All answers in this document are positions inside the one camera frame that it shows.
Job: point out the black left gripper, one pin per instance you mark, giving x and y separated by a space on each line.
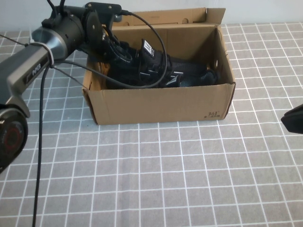
97 40

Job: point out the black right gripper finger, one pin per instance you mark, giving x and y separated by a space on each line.
294 120

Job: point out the black knit sneaker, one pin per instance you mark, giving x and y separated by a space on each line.
180 62
198 79

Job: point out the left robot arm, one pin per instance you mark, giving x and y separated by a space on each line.
23 71

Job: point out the brown cardboard shoe box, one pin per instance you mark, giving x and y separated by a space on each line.
154 106

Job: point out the white zip tie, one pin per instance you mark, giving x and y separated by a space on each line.
49 55

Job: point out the grey checked tablecloth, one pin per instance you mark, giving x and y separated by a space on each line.
189 177

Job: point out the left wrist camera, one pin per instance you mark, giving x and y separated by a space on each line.
101 7

